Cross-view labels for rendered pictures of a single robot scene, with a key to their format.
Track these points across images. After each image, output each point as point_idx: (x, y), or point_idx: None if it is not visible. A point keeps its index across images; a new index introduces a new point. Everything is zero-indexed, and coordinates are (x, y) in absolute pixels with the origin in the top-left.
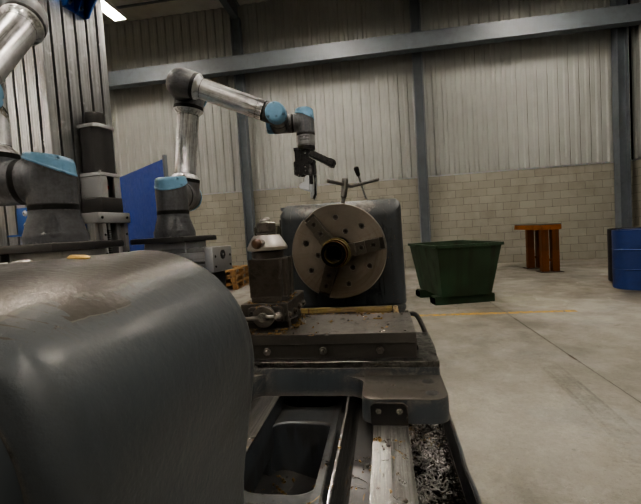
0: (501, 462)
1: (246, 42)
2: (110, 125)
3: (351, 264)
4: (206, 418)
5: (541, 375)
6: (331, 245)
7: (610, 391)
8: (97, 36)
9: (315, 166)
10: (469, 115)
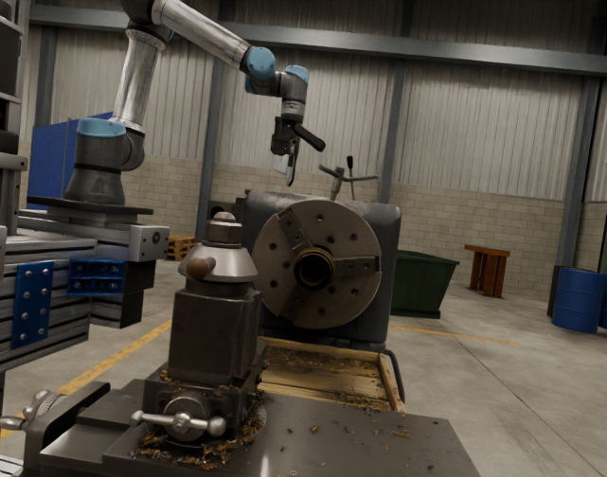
0: None
1: (234, 10)
2: (25, 29)
3: (330, 285)
4: None
5: (489, 416)
6: (312, 259)
7: (561, 448)
8: None
9: (298, 145)
10: (440, 130)
